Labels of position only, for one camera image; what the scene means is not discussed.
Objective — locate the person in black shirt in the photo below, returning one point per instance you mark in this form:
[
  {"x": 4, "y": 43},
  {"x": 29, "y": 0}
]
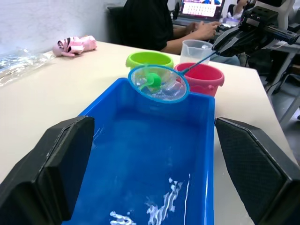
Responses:
[{"x": 145, "y": 23}]

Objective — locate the clear plastic measuring cup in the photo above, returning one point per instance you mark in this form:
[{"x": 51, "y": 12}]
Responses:
[{"x": 189, "y": 52}]

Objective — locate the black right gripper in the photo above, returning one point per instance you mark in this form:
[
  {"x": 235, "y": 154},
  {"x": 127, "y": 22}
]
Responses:
[{"x": 260, "y": 17}]

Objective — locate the open laptop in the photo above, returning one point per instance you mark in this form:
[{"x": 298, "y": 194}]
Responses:
[{"x": 201, "y": 8}]

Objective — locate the seated background person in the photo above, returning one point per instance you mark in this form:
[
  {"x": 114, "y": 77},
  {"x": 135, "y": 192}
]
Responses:
[{"x": 240, "y": 8}]

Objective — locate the blue plastic tub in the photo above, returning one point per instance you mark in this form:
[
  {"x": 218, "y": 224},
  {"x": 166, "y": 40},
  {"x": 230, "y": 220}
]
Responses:
[{"x": 140, "y": 152}]

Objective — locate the clear plastic bag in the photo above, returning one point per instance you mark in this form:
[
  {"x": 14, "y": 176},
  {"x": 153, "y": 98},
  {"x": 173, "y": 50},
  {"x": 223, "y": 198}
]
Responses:
[{"x": 18, "y": 63}]

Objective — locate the pink plastic bucket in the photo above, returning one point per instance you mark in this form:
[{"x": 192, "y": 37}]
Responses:
[{"x": 206, "y": 82}]

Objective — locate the black office chair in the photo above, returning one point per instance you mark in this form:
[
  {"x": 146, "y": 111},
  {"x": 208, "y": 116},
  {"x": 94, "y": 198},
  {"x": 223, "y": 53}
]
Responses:
[{"x": 114, "y": 23}]

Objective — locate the green toy fish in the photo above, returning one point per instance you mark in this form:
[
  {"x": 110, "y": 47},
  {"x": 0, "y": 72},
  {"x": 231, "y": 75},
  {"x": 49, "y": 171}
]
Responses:
[{"x": 154, "y": 80}]

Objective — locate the blue hand fishing net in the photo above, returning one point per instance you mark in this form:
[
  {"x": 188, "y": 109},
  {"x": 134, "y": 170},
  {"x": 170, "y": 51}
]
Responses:
[{"x": 169, "y": 92}]

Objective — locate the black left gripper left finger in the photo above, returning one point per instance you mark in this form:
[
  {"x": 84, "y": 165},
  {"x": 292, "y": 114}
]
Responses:
[{"x": 35, "y": 178}]

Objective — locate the green plastic bucket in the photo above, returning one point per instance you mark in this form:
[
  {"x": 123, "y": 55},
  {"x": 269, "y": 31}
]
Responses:
[{"x": 150, "y": 57}]

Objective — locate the pink toy figure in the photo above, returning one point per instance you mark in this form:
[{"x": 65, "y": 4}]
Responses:
[{"x": 77, "y": 44}]

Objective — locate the person's typing hand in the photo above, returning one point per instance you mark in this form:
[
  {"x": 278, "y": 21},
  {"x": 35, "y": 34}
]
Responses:
[{"x": 206, "y": 29}]

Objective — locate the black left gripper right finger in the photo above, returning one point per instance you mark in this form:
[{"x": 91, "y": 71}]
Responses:
[{"x": 257, "y": 173}]

